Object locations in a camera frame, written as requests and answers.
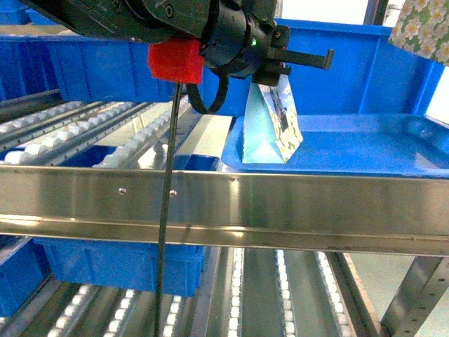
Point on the red block on arm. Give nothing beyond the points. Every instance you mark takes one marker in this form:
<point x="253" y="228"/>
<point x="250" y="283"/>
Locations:
<point x="176" y="60"/>

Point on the blue bin on left rollers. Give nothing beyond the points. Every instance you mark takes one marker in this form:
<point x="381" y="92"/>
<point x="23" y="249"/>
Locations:
<point x="81" y="68"/>

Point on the white roller track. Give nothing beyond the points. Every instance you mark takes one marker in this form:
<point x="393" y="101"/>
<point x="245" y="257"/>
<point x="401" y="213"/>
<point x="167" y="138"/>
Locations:
<point x="132" y="140"/>

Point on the stainless steel front rail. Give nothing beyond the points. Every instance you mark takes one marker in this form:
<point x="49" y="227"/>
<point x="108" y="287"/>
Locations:
<point x="326" y="213"/>

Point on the large blue bin behind tray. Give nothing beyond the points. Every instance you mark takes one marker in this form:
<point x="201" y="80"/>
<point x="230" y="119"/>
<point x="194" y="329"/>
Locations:
<point x="368" y="75"/>

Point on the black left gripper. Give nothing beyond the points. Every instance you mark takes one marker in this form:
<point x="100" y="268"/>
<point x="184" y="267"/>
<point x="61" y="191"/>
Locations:
<point x="239" y="42"/>

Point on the blue plastic tray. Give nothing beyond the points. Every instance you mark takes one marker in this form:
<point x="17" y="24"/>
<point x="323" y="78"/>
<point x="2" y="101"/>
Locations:
<point x="394" y="145"/>

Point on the blue bin under rail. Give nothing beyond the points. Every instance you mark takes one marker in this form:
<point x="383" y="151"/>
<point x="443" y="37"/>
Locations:
<point x="125" y="265"/>

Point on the flower gift bag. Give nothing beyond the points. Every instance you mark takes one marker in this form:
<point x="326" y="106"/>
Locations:
<point x="271" y="133"/>
<point x="422" y="29"/>

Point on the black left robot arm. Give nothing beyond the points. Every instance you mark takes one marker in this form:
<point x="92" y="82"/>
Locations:
<point x="151" y="22"/>

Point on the blue bin lower far left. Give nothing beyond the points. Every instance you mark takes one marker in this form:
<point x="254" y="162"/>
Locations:
<point x="23" y="268"/>

